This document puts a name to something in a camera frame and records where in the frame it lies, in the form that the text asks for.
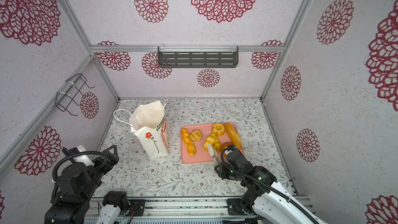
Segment yellow fake bread roll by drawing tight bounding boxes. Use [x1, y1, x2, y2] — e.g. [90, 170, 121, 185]
[190, 129, 202, 142]

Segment grey slotted wall shelf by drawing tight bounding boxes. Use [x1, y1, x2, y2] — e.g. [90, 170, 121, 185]
[157, 46, 239, 68]

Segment orange bundt fake bread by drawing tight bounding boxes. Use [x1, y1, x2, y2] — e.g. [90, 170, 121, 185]
[211, 123, 226, 137]
[203, 133, 218, 150]

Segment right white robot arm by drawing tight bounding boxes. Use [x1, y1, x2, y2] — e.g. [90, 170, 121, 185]
[205, 144, 325, 224]

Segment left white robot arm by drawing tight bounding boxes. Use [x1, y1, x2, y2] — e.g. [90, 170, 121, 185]
[44, 145, 119, 224]

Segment white floral paper bag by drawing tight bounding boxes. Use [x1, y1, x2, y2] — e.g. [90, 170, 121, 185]
[113, 99, 169, 159]

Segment brown round fake bread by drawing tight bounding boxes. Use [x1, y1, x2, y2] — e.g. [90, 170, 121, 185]
[220, 142, 234, 152]

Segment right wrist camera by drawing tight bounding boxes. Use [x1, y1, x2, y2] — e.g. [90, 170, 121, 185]
[223, 145, 237, 157]

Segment long golden baguette fake bread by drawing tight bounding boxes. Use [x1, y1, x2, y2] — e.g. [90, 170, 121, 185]
[224, 123, 243, 150]

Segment black wire wall rack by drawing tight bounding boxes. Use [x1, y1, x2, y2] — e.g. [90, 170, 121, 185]
[55, 73, 95, 117]

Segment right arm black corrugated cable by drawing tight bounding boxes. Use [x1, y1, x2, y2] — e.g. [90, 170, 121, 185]
[220, 145, 321, 224]

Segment yellow croissant fake bread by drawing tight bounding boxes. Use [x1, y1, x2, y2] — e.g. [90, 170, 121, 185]
[212, 139, 221, 151]

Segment orange twisted fake bread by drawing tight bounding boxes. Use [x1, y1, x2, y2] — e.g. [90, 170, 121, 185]
[181, 128, 196, 157]

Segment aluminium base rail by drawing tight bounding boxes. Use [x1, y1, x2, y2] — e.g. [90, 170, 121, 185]
[84, 197, 313, 224]

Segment pink plastic tray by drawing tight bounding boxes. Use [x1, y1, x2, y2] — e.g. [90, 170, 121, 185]
[179, 122, 245, 164]

